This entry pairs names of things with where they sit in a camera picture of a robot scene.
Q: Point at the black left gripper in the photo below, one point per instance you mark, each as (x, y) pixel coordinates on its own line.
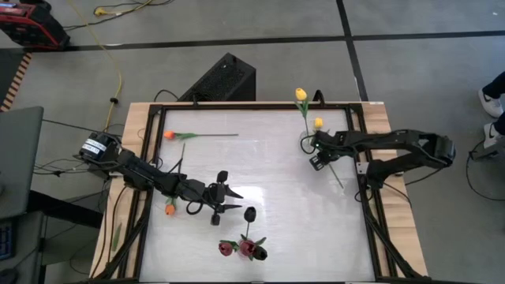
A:
(201, 191)

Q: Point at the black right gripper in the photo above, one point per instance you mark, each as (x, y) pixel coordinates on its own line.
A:
(331, 144)

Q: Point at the yellow artificial tulip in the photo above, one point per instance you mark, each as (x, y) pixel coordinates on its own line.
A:
(318, 123)
(301, 94)

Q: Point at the black artificial tulip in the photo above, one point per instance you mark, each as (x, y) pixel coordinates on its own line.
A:
(259, 253)
(249, 214)

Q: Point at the dark red artificial tulip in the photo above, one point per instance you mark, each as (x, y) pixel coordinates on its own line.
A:
(247, 247)
(225, 248)

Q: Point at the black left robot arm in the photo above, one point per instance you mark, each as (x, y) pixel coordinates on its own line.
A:
(138, 171)

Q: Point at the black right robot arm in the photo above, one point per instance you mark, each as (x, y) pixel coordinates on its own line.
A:
(394, 138)

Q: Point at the clear cut-glass vase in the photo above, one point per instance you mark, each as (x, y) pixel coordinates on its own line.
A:
(304, 138)

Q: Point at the orange artificial tulip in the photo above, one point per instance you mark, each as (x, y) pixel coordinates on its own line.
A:
(170, 210)
(169, 135)

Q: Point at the loose green artificial leaf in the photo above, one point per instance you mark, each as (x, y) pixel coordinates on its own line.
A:
(116, 236)

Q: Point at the black speaker box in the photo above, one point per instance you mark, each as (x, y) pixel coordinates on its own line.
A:
(221, 79)

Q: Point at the gray chair base leg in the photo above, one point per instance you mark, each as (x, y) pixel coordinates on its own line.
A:
(485, 152)

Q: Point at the white shoes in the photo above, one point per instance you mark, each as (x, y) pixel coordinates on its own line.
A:
(491, 102)

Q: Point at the gray flat panel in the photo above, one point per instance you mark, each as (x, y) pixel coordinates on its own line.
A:
(19, 158)

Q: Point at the black keyboard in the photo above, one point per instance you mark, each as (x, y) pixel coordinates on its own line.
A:
(7, 240)

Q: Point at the red and black case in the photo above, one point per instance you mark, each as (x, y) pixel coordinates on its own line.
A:
(31, 27)

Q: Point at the black aluminium table frame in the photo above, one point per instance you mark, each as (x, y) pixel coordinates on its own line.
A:
(236, 106)

